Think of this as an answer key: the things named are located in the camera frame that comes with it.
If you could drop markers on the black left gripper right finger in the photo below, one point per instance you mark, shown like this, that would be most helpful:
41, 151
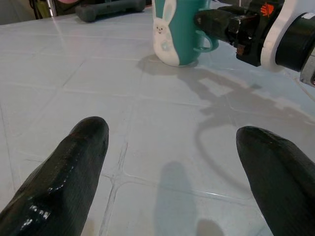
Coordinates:
278, 172

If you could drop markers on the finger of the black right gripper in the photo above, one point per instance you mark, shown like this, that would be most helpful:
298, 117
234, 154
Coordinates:
214, 24

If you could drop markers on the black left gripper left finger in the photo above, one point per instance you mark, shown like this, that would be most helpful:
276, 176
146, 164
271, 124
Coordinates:
61, 177

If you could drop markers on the teal mug with white bunny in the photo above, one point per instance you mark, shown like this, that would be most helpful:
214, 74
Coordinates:
177, 32

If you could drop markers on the grey dumbbell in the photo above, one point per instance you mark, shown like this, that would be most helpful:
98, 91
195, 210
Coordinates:
108, 9

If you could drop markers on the pink object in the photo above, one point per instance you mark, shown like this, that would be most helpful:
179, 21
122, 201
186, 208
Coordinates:
67, 1

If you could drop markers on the metal pole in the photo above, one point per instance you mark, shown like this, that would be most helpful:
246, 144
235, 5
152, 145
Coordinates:
50, 7

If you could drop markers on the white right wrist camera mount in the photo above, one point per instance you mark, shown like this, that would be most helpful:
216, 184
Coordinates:
275, 44

